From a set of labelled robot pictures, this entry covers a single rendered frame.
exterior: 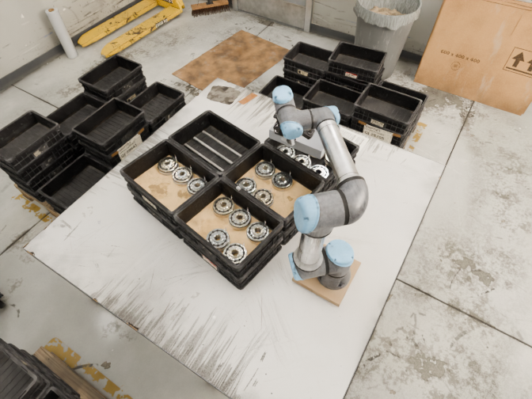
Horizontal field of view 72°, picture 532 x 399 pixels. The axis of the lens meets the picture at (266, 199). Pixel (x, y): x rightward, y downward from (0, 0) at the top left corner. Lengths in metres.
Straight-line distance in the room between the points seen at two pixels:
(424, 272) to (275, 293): 1.30
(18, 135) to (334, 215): 2.47
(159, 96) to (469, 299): 2.69
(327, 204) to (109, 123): 2.08
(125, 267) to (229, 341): 0.61
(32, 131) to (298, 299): 2.24
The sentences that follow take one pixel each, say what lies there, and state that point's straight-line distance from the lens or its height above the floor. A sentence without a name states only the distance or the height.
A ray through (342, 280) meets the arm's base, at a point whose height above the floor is 0.78.
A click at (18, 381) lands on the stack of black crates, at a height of 0.49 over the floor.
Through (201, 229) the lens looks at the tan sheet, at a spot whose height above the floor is 0.83.
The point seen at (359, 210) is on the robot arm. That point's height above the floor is 1.34.
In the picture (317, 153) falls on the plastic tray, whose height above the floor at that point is 1.07.
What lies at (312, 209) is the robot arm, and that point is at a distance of 1.10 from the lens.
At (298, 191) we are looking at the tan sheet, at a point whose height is 0.83.
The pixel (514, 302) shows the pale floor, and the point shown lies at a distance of 2.87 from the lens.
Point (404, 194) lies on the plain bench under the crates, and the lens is 2.09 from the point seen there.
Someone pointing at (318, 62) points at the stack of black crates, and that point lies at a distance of 3.48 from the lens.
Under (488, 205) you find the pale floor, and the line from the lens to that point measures 3.23.
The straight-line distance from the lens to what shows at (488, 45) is 3.99.
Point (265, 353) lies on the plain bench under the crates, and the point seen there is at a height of 0.70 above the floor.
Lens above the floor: 2.26
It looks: 53 degrees down
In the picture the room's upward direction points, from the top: 1 degrees counter-clockwise
